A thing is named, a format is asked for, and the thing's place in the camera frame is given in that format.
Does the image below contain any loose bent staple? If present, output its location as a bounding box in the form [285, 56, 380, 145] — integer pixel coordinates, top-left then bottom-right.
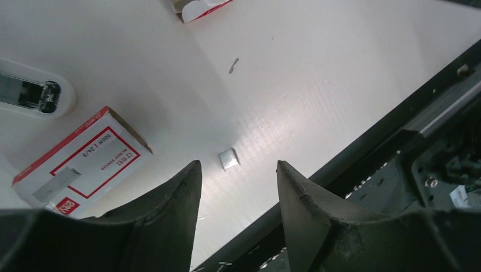
[229, 58, 239, 74]

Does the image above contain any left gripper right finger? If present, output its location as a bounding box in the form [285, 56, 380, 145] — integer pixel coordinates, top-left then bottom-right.
[276, 161, 480, 271]

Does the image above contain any cardboard staple box tray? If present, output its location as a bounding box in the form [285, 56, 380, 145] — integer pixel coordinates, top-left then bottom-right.
[169, 0, 232, 24]

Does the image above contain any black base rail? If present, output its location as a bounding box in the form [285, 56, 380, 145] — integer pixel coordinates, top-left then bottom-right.
[197, 42, 480, 271]

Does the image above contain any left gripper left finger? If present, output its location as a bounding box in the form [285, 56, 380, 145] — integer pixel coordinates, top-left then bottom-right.
[1, 160, 202, 271]

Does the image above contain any pink white stapler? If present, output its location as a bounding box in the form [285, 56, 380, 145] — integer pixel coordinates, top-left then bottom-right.
[1, 58, 76, 119]

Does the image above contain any red white staple box sleeve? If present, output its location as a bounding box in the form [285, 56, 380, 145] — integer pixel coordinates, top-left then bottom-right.
[12, 106, 153, 218]

